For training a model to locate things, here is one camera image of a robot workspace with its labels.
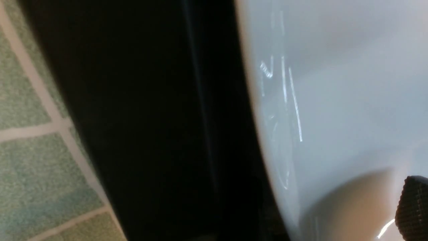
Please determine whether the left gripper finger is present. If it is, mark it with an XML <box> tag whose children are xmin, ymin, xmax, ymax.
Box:
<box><xmin>395</xmin><ymin>175</ymin><xmax>428</xmax><ymax>241</ymax></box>

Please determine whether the large white rectangular plate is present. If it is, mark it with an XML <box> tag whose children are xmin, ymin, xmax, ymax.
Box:
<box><xmin>234</xmin><ymin>0</ymin><xmax>428</xmax><ymax>241</ymax></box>

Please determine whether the black plastic tray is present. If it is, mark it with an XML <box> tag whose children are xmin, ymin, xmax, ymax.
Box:
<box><xmin>18</xmin><ymin>0</ymin><xmax>290</xmax><ymax>241</ymax></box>

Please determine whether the green checked tablecloth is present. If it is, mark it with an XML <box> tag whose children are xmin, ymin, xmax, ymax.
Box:
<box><xmin>0</xmin><ymin>0</ymin><xmax>126</xmax><ymax>241</ymax></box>

